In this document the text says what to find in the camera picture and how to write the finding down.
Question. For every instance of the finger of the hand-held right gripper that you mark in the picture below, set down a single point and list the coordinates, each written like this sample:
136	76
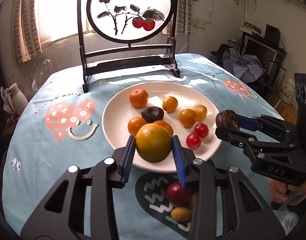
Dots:
249	123
230	135

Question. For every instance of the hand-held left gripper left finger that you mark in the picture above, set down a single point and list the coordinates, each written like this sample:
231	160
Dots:
126	160

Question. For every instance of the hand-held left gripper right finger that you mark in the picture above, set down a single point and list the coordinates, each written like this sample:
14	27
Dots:
179	160

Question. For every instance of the dark brown wrinkled fruit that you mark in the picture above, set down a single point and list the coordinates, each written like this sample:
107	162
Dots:
225	118
152	113

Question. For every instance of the red tomato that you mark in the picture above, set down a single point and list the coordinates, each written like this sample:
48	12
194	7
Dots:
193	140
201	130

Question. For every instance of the greenish orange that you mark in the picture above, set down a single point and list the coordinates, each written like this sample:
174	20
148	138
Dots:
153	142

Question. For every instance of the white oval plate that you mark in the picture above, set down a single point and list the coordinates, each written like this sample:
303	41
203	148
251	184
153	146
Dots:
118	115

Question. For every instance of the small orange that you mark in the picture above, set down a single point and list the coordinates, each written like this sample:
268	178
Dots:
170	104

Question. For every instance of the large orange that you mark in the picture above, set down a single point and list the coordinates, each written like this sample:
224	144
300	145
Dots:
139	98

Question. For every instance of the person's right hand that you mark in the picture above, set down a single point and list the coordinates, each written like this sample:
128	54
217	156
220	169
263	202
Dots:
278	191

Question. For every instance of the dark red plum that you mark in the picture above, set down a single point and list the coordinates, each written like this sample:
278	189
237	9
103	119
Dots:
176	192

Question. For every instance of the cardboard box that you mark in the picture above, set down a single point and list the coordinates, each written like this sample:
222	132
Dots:
285	108

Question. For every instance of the small yellow fruit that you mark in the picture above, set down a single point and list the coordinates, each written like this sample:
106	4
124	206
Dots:
191	202
180	213

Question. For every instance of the white bucket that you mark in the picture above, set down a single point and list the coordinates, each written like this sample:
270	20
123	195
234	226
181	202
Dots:
288	88

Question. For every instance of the pile of clothes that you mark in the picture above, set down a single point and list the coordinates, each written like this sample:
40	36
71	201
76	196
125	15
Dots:
243	65

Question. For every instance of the light blue printed tablecloth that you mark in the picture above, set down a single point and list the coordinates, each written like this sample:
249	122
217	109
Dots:
55	167

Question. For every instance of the computer monitor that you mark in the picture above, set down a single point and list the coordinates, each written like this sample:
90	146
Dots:
260	52

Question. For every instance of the black speaker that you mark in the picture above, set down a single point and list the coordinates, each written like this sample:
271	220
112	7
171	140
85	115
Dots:
272	35

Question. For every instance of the white jug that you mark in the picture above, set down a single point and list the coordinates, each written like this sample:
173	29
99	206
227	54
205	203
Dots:
19	100

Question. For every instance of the round painted table screen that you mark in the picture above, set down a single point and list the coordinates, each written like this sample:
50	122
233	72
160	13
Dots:
105	30

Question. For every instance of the white plastic bag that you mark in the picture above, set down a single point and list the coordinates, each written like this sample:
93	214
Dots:
6	102

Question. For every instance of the checked curtain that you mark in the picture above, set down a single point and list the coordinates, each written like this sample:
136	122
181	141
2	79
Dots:
181	7
26	30

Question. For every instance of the window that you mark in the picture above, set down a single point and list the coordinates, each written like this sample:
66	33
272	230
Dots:
60	10

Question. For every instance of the wall power socket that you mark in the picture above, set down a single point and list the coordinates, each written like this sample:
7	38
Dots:
199	23

